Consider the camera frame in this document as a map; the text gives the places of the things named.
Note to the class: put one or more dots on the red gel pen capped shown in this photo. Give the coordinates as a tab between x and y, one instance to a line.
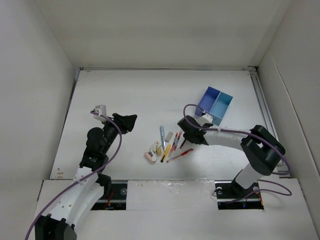
180	155

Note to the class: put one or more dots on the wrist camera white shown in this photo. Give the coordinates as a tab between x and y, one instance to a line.
99	112
205	118

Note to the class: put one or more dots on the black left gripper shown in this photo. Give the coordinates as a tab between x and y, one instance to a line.
126	125

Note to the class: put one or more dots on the blue two-compartment container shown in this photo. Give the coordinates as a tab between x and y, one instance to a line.
215	103

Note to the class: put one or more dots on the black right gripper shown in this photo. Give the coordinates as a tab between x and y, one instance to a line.
187	136

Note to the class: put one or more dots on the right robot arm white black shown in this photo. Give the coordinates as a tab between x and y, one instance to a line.
261	149

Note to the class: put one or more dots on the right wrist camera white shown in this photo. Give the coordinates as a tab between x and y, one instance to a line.
205	118

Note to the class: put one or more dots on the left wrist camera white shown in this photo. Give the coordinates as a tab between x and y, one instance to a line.
99	112

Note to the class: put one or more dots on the white eraser red label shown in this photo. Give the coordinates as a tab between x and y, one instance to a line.
156	145

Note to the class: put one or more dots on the grey eraser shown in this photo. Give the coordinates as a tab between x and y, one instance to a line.
169	136

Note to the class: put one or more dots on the red pen white cap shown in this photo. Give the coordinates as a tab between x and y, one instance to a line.
178	139

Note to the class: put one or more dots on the red pen clear barrel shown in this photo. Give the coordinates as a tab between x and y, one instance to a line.
173	144

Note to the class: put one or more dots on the tan small eraser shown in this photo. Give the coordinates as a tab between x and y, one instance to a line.
158	151

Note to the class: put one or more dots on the pink white correction tape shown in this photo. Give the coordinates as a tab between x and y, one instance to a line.
153	159

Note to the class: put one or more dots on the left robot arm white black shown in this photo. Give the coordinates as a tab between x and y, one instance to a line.
89	183

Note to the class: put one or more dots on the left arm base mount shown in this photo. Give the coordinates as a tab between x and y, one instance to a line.
116	200

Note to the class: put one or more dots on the aluminium rail right side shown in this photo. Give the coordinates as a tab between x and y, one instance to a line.
266	115

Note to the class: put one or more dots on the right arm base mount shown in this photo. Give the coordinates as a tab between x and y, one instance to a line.
231	196

